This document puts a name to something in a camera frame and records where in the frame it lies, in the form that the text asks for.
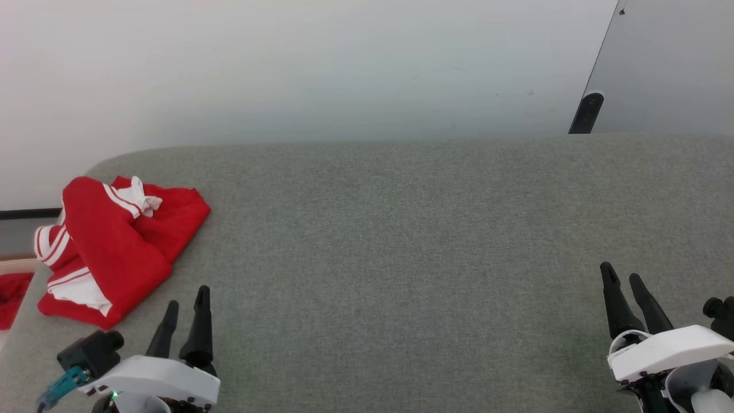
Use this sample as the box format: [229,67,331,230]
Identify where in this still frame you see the teal camera cable plug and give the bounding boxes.
[37,367,91,411]

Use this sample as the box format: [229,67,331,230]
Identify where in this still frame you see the dark grey flat panel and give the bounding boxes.
[569,0,734,135]

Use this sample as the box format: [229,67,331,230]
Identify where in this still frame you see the red cloth piece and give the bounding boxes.
[0,272,35,332]

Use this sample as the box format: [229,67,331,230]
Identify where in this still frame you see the red basketball jersey white trim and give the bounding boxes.
[33,175,211,331]

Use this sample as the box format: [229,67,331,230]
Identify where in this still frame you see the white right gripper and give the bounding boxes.
[600,262,734,384]

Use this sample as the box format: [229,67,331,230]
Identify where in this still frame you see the black baseboard strip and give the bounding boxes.
[0,208,62,221]

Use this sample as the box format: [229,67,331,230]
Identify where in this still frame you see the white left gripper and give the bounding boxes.
[79,285,221,411]

